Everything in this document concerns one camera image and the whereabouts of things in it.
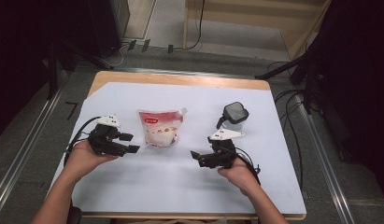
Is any person's left hand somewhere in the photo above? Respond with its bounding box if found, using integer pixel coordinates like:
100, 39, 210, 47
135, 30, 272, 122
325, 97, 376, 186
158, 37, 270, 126
63, 140, 120, 185

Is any black tripod stand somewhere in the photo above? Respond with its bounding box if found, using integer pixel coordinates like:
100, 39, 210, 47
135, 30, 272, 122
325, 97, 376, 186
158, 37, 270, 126
254, 46, 324, 115

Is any white floor cable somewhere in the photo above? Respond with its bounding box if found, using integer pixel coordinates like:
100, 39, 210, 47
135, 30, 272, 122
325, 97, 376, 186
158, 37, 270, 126
108, 43, 126, 68

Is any black hanging cable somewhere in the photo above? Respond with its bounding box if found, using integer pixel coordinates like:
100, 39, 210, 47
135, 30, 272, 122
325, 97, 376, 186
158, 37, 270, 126
179, 0, 206, 51

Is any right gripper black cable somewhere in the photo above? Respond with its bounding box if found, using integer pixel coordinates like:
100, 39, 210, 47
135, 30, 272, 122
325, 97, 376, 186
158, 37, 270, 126
235, 146, 262, 186

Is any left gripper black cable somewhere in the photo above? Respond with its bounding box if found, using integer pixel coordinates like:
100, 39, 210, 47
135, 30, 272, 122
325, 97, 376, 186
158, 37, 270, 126
63, 116, 102, 166

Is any person's right hand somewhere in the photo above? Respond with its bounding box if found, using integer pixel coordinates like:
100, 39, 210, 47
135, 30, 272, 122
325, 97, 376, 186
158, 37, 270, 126
217, 157, 260, 198

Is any clear jar with black lid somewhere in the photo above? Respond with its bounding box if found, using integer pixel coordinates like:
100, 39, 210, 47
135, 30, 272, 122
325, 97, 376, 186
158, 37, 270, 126
216, 101, 249, 133

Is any white paper table cover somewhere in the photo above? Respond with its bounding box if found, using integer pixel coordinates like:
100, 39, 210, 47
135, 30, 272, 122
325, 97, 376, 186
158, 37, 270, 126
50, 81, 306, 216

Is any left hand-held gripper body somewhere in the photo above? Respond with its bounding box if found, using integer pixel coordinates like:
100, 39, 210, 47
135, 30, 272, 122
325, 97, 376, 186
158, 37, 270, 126
87, 115, 130, 158

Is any black floor cable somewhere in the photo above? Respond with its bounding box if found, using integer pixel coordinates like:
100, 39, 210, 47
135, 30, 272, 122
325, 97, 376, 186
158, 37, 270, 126
273, 60, 306, 190

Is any wooden shelf frame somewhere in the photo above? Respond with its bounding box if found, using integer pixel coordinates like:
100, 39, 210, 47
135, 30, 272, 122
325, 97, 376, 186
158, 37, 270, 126
182, 0, 333, 62

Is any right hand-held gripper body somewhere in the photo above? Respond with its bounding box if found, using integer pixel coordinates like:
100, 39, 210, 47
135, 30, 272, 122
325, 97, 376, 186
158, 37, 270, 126
207, 128, 245, 171

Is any black curtain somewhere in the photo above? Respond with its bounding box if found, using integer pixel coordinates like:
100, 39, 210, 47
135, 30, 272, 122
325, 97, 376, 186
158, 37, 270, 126
0, 0, 97, 141
305, 0, 384, 200

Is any metal floor rail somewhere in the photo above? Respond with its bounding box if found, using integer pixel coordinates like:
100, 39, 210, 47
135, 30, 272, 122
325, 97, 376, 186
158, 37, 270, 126
296, 92, 356, 224
74, 66, 256, 79
0, 87, 64, 216

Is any red and white pouch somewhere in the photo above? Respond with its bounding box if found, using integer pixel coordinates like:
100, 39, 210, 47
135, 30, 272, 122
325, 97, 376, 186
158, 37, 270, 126
136, 106, 188, 148

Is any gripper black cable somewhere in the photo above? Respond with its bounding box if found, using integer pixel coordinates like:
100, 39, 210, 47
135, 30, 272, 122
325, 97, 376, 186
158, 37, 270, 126
63, 116, 102, 166
235, 146, 262, 186

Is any black cabinet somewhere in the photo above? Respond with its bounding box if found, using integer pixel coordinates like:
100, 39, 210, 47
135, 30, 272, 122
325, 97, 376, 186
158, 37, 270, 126
86, 0, 132, 59

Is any black chair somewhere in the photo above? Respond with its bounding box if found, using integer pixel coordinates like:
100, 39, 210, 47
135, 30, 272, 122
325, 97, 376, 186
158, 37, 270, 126
66, 199, 83, 224

